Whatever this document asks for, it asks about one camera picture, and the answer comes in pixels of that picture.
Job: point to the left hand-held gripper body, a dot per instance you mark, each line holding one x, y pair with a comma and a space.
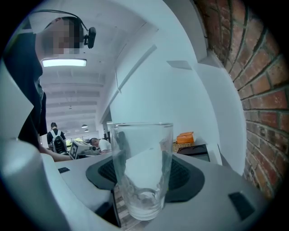
76, 149

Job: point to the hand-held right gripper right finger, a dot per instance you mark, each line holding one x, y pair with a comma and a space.
203, 214

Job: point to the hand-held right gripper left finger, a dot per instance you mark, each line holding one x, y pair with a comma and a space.
90, 180

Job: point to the clear drinking glass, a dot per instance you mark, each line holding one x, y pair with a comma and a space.
142, 203

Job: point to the black tray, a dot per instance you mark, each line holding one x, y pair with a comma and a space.
196, 150

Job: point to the person's left forearm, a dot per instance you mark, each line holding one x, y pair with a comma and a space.
58, 157

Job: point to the dark pendant lamp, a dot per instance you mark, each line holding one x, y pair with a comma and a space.
84, 126

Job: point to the woven wicker basket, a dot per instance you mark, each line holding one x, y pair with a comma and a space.
176, 148

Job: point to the orange box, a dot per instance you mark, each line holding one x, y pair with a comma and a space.
185, 138

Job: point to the rectangular ceiling light panel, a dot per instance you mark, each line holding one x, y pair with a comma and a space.
64, 62

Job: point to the person's black shirt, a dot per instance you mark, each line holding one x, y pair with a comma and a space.
22, 79

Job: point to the person's head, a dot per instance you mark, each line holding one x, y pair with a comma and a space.
56, 38

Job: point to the black head camera with band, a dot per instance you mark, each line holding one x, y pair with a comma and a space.
91, 37

